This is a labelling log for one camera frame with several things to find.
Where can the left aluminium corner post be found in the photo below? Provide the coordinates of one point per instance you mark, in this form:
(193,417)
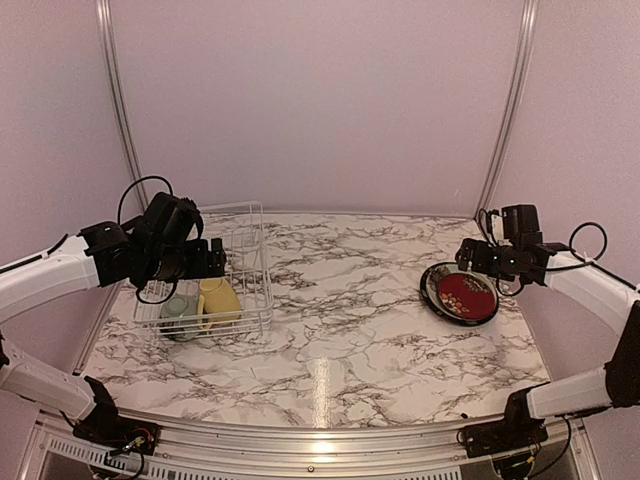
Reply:
(107,38)

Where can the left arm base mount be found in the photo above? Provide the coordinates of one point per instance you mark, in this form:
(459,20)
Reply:
(104,425)

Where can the right aluminium corner post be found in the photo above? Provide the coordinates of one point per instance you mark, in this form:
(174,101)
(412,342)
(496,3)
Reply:
(515,92)

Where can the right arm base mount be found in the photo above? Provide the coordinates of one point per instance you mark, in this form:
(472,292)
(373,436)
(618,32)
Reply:
(516,429)

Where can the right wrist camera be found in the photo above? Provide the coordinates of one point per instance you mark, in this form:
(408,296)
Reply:
(494,226)

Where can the aluminium front frame rail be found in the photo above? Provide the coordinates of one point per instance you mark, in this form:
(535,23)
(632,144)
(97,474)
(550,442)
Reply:
(190,449)

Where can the pale green flower plate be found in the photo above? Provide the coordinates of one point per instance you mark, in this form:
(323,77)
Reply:
(435,295)

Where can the grey-green ceramic bowl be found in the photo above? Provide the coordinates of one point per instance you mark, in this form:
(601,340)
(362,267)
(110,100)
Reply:
(179,320)

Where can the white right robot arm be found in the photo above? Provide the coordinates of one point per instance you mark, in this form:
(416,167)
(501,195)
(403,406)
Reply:
(521,254)

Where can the aluminium corner post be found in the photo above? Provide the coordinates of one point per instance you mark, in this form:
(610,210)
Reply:
(515,92)
(107,38)

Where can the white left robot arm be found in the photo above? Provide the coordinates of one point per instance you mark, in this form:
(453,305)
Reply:
(165,243)

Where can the red floral plate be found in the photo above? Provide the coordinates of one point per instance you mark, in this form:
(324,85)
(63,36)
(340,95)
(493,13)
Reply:
(466,296)

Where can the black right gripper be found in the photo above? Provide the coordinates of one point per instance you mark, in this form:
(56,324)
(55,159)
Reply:
(478,264)

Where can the yellow ceramic mug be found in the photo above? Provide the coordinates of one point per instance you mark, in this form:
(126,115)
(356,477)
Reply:
(217,303)

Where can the black rimmed cream plate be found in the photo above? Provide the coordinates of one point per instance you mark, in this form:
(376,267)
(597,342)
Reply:
(427,280)

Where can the white wire dish rack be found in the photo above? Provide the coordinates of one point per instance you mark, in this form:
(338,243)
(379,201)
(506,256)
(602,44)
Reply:
(240,302)

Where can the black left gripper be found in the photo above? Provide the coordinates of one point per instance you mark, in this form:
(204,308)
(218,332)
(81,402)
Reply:
(200,268)

